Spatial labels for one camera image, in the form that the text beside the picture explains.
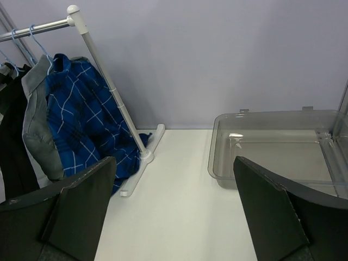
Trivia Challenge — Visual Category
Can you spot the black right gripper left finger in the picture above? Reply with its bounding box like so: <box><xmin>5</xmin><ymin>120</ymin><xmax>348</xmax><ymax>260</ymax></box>
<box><xmin>40</xmin><ymin>157</ymin><xmax>116</xmax><ymax>260</ymax></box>

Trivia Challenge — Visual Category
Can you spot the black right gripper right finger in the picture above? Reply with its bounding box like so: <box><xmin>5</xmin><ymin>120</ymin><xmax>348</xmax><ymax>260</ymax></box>
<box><xmin>233</xmin><ymin>157</ymin><xmax>309</xmax><ymax>260</ymax></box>

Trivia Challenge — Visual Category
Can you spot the grey shirt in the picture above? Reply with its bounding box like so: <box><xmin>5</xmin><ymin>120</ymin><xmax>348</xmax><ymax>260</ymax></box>
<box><xmin>21</xmin><ymin>55</ymin><xmax>65</xmax><ymax>188</ymax></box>

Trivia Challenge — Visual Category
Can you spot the blue plaid shirt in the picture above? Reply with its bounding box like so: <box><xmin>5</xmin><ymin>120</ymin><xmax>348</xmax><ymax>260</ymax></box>
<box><xmin>45</xmin><ymin>54</ymin><xmax>140</xmax><ymax>192</ymax></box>

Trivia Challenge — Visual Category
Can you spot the black shirt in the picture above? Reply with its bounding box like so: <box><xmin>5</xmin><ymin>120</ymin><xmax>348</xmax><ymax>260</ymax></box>
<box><xmin>1</xmin><ymin>65</ymin><xmax>39</xmax><ymax>199</ymax></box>

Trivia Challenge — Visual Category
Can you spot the clear grey plastic bin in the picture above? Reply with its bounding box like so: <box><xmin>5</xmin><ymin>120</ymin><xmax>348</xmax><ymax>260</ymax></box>
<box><xmin>208</xmin><ymin>109</ymin><xmax>347</xmax><ymax>198</ymax></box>

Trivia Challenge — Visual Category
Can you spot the white clothes rack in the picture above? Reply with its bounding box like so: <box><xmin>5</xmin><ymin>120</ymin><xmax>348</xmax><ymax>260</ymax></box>
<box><xmin>1</xmin><ymin>4</ymin><xmax>165</xmax><ymax>197</ymax></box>

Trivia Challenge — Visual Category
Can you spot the aluminium frame post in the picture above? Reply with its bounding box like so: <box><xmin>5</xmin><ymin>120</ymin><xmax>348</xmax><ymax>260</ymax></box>
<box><xmin>332</xmin><ymin>84</ymin><xmax>347</xmax><ymax>136</ymax></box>

